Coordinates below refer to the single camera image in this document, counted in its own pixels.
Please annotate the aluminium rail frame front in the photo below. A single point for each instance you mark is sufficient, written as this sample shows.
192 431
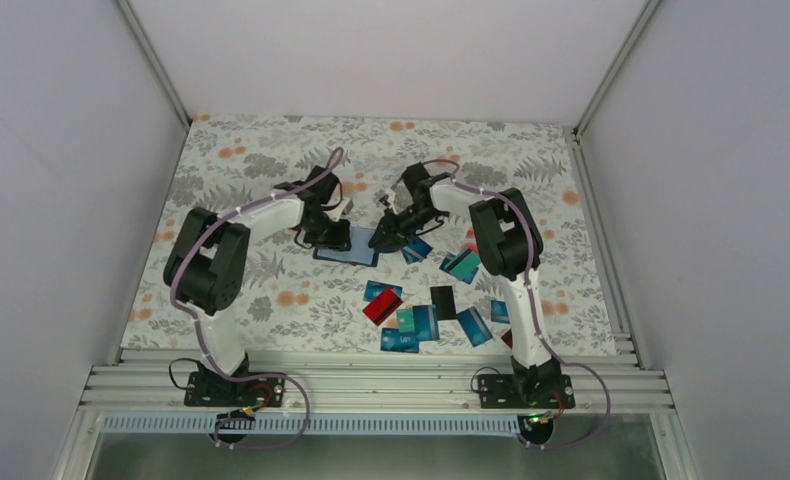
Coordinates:
374 382

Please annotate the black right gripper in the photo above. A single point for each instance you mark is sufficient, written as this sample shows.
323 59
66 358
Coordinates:
394 233

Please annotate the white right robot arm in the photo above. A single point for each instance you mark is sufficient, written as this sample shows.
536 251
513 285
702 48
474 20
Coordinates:
508 244

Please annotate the red card lower right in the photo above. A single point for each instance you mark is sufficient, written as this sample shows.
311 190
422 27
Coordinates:
507 338

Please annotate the blue card under teal card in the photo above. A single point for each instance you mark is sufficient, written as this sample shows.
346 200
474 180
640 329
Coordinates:
444 267

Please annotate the blue striped card pile centre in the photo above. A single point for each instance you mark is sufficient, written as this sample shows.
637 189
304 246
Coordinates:
425 322

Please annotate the blue card right of pile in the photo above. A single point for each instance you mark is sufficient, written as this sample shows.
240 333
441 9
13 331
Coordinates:
474 326

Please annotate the grey slotted cable duct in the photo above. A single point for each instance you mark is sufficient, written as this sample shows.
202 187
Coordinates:
272 423

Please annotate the red card centre pile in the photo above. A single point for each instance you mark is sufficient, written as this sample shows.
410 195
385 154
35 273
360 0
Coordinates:
382 307

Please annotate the black card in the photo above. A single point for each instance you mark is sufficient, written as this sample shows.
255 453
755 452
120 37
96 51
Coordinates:
443 300

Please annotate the blue card with silver stripe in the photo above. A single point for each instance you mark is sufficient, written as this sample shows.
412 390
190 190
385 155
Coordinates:
417 250

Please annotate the floral patterned table mat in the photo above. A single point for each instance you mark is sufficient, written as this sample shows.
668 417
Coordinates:
293 302

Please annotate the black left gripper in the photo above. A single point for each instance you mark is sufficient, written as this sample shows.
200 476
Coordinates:
336 241

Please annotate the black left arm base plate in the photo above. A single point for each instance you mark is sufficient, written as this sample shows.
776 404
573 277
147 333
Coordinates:
207 389

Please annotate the blue logo card front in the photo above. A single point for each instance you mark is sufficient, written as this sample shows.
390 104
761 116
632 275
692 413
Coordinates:
393 340

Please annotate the teal card in pile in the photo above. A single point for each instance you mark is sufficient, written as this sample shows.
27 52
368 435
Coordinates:
406 320

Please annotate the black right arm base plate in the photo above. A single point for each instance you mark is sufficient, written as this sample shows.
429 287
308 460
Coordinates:
502 391

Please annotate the blue card lower right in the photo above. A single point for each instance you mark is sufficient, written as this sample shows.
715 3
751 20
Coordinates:
499 312

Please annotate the blue card with logo centre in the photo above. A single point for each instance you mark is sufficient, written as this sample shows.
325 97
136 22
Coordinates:
375 288

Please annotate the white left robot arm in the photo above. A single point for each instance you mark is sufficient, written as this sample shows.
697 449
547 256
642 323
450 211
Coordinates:
205 269

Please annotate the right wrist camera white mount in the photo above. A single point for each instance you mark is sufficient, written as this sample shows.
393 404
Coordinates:
388 200

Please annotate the teal green card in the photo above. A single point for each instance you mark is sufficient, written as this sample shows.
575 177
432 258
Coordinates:
463 265

